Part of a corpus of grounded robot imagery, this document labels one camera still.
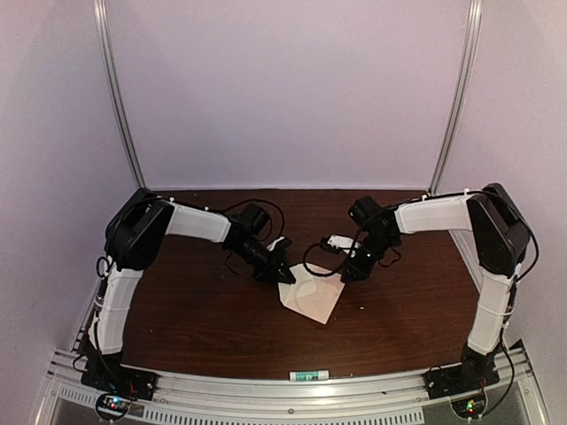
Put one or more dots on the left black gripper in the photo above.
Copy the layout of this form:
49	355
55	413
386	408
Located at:
276	263

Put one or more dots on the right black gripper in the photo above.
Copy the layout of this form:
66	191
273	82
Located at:
360	272

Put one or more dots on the beige envelope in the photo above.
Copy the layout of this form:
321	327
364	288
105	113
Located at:
314	297

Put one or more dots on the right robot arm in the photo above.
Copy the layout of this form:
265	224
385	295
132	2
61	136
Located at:
501	237

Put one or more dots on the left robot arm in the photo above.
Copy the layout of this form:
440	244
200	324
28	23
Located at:
133	239

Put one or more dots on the green white glue stick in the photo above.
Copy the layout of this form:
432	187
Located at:
309	376

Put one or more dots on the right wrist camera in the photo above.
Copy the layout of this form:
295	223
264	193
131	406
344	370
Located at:
336	243

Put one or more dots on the aluminium front rail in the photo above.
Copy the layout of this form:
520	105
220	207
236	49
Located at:
399	398

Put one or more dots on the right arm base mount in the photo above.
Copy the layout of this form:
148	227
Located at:
474	372

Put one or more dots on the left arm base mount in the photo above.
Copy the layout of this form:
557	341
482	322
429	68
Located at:
107	373

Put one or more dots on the right aluminium frame post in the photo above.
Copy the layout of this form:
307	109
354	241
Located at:
467	61

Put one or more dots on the aluminium frame post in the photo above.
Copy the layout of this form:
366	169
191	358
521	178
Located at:
467	61
113	82

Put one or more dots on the left aluminium frame post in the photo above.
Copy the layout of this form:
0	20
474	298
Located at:
113	82

